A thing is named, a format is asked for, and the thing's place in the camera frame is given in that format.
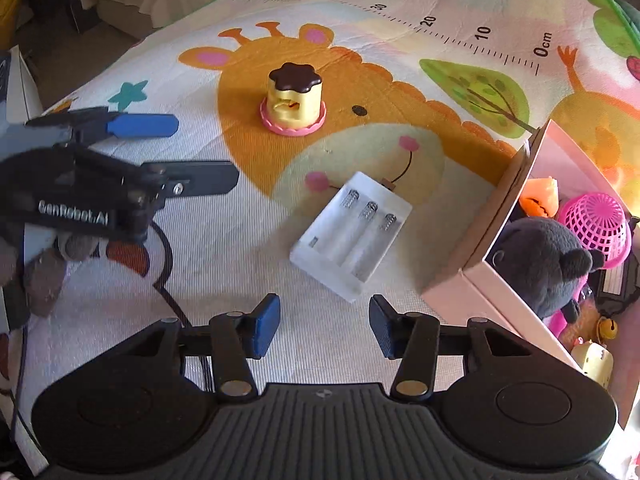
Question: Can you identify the black luggage tag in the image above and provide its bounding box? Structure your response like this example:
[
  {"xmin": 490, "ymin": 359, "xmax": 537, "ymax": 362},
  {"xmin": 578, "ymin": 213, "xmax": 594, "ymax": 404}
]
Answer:
[{"xmin": 587, "ymin": 255, "xmax": 640, "ymax": 316}]

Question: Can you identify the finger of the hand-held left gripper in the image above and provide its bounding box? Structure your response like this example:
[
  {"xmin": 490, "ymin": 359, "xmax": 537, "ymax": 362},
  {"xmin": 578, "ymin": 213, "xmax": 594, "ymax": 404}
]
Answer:
[
  {"xmin": 142, "ymin": 160, "xmax": 241, "ymax": 199},
  {"xmin": 25, "ymin": 106, "xmax": 180, "ymax": 144}
]

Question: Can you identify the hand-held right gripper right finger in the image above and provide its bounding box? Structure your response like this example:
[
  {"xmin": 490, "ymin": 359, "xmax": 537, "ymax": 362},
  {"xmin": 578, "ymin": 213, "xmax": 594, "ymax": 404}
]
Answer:
[{"xmin": 367, "ymin": 294, "xmax": 533, "ymax": 403}]

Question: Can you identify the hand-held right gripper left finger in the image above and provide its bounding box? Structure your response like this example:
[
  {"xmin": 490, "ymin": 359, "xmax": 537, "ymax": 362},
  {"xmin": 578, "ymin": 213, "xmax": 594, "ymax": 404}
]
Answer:
[{"xmin": 117, "ymin": 292, "xmax": 282, "ymax": 403}]

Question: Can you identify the person's left hand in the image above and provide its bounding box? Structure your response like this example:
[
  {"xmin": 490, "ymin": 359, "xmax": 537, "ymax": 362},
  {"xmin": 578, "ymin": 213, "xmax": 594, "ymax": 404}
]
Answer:
[{"xmin": 0, "ymin": 232, "xmax": 101, "ymax": 319}]

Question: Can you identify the cartoon play mat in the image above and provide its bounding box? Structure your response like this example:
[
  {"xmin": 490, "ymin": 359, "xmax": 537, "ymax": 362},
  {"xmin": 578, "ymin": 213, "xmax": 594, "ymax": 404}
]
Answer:
[{"xmin": 0, "ymin": 0, "xmax": 640, "ymax": 480}]

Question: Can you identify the yellow dotted toy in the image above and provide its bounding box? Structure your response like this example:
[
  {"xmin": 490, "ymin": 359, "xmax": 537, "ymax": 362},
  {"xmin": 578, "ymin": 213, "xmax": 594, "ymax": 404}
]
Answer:
[{"xmin": 570, "ymin": 340, "xmax": 615, "ymax": 391}]

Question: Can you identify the orange pumpkin charm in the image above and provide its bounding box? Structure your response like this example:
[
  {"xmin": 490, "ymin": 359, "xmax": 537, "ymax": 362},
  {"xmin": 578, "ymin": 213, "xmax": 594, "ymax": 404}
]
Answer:
[{"xmin": 517, "ymin": 176, "xmax": 560, "ymax": 218}]

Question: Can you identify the pink toy strainer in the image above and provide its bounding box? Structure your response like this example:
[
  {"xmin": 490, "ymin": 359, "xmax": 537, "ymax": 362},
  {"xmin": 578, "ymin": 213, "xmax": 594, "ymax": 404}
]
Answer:
[{"xmin": 547, "ymin": 192, "xmax": 633, "ymax": 336}]

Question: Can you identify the pudding toy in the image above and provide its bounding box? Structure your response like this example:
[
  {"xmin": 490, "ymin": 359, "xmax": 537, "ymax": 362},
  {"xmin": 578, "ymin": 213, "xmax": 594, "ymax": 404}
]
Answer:
[{"xmin": 258, "ymin": 62, "xmax": 328, "ymax": 137}]

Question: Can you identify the white battery holder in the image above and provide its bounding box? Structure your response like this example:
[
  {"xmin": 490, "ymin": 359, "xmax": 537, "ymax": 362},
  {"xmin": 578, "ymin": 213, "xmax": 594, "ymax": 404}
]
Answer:
[{"xmin": 290, "ymin": 171, "xmax": 413, "ymax": 303}]

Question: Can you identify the black plush toy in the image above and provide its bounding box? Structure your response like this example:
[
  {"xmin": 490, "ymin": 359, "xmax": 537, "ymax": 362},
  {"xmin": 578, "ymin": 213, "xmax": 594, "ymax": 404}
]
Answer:
[{"xmin": 492, "ymin": 217, "xmax": 606, "ymax": 323}]

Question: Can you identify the pink cardboard box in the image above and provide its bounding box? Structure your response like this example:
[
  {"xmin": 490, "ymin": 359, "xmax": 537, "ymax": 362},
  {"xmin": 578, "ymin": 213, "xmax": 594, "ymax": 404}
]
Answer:
[{"xmin": 420, "ymin": 119, "xmax": 640, "ymax": 431}]

